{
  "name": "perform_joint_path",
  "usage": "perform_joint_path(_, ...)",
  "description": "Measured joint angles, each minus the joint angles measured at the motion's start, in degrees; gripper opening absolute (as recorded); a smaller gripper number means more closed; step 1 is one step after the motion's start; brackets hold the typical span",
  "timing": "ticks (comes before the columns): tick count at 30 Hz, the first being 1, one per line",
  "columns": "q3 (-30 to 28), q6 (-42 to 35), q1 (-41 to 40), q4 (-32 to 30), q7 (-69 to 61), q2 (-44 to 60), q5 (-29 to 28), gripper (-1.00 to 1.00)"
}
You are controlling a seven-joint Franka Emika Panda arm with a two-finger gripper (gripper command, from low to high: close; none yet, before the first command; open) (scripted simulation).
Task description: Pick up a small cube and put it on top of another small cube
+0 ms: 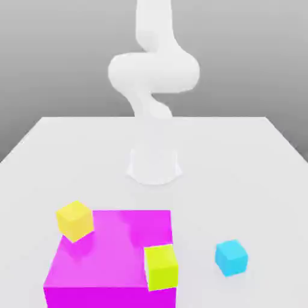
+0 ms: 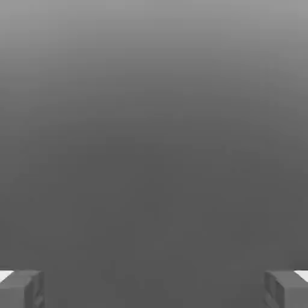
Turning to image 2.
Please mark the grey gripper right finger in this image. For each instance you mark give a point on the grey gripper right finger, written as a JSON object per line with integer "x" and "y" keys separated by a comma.
{"x": 288, "y": 290}

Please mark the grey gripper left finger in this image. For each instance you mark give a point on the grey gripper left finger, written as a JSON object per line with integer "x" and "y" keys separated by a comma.
{"x": 19, "y": 290}

